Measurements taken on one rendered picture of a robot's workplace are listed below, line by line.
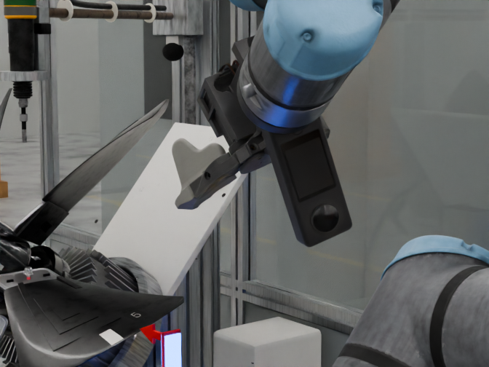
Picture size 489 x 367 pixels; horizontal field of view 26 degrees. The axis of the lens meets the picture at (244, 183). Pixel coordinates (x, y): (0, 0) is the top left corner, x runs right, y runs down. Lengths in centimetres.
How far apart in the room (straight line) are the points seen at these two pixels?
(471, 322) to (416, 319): 6
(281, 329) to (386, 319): 105
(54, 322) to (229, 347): 68
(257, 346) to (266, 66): 121
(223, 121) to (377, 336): 24
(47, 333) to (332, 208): 56
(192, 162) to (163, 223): 80
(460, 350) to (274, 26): 35
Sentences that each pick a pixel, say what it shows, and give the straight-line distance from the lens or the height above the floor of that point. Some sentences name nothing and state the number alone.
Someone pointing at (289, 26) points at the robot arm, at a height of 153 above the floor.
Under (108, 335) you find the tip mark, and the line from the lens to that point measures 131.
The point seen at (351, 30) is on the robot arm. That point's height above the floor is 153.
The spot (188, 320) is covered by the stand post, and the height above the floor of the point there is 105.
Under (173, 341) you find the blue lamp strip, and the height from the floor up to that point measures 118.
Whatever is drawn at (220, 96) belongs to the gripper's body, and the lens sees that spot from 90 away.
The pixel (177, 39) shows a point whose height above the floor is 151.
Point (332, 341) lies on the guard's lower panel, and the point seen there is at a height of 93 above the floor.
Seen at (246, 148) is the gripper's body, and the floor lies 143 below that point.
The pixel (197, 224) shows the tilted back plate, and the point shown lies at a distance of 169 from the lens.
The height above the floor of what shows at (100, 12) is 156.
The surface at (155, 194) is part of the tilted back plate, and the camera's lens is 183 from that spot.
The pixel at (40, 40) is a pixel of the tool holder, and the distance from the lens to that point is 149.
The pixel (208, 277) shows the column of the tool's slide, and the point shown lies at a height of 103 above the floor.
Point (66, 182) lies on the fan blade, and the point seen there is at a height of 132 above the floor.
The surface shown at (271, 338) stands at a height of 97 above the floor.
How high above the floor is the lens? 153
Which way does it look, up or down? 8 degrees down
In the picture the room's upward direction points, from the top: straight up
